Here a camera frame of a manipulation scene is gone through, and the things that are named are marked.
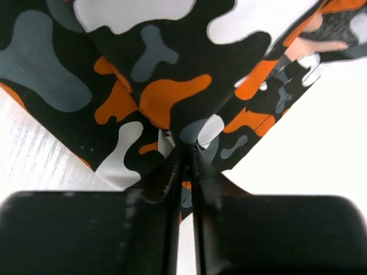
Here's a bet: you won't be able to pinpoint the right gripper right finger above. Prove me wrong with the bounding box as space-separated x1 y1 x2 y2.
192 148 366 274

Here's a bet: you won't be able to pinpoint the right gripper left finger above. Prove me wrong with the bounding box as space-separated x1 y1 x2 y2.
1 150 182 274

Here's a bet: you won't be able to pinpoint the orange camouflage shorts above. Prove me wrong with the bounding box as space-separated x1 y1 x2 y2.
0 0 367 224

